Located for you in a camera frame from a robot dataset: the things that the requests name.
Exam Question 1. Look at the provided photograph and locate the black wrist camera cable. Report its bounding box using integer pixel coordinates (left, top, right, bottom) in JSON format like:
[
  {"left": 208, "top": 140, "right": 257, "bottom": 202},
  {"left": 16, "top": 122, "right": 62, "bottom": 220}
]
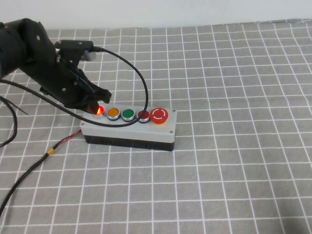
[{"left": 0, "top": 46, "right": 150, "bottom": 128}]

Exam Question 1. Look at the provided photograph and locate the grey black push-button box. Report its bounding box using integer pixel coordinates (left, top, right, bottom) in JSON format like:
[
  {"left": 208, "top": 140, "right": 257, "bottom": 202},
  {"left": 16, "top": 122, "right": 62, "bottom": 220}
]
[{"left": 80, "top": 102, "right": 176, "bottom": 152}]

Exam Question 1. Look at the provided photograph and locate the thin black cable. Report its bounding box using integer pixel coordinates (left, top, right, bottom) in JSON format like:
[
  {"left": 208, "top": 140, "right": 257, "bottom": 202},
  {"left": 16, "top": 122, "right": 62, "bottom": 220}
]
[{"left": 0, "top": 97, "right": 29, "bottom": 116}]

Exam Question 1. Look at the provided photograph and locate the lit red indicator button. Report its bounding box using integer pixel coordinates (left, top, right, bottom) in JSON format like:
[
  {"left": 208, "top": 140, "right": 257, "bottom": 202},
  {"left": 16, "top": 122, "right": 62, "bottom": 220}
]
[{"left": 92, "top": 105, "right": 105, "bottom": 120}]

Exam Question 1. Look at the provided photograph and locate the black looped cable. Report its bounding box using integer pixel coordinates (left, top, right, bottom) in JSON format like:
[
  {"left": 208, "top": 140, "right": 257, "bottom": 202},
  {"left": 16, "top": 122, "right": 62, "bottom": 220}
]
[{"left": 0, "top": 95, "right": 19, "bottom": 148}]

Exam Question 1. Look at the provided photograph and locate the dark red push button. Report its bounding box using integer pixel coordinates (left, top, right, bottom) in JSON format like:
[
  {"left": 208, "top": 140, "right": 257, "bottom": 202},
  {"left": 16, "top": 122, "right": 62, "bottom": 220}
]
[{"left": 136, "top": 110, "right": 151, "bottom": 124}]

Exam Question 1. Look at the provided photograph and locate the red black power cable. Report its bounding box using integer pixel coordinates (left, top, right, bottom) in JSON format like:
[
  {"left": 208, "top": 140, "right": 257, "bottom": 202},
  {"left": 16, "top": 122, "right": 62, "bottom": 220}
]
[{"left": 0, "top": 130, "right": 83, "bottom": 216}]

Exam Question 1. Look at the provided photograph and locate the green push button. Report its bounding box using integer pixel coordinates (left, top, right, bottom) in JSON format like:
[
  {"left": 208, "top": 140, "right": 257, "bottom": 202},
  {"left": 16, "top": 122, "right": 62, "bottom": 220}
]
[{"left": 121, "top": 109, "right": 136, "bottom": 123}]

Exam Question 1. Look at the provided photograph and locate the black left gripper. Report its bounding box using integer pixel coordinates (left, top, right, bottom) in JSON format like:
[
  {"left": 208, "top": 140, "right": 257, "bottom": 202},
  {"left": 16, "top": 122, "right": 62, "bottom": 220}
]
[{"left": 29, "top": 56, "right": 113, "bottom": 116}]

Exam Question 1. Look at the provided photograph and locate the yellow push button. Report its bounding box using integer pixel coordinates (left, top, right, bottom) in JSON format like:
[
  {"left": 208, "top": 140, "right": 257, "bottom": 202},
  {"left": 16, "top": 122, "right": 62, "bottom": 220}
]
[{"left": 106, "top": 108, "right": 121, "bottom": 122}]

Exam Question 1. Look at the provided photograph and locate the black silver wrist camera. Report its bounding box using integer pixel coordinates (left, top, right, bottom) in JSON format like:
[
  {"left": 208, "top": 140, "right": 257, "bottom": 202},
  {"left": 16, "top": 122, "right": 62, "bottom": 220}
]
[{"left": 54, "top": 39, "right": 98, "bottom": 62}]

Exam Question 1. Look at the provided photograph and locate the red mushroom emergency stop button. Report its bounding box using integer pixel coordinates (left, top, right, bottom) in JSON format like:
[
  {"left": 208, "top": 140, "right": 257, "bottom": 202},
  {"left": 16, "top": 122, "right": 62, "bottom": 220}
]
[{"left": 149, "top": 107, "right": 169, "bottom": 125}]

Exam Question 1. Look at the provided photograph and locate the grey white-checked tablecloth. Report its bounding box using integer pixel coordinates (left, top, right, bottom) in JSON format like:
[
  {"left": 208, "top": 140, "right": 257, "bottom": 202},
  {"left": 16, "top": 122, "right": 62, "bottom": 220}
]
[{"left": 0, "top": 19, "right": 312, "bottom": 234}]

